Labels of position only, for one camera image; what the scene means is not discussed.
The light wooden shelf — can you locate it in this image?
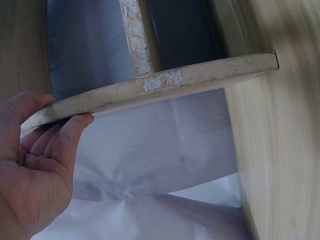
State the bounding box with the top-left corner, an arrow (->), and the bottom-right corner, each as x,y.
0,0 -> 280,132

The person's left hand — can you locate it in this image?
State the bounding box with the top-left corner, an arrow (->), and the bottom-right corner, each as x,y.
0,90 -> 95,240

